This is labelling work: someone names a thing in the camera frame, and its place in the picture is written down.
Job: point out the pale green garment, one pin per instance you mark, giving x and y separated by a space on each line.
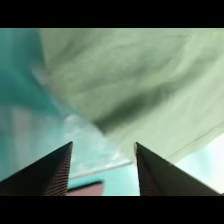
140 83

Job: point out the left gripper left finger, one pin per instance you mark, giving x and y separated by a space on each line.
46 175

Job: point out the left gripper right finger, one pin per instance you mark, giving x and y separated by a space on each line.
160 176

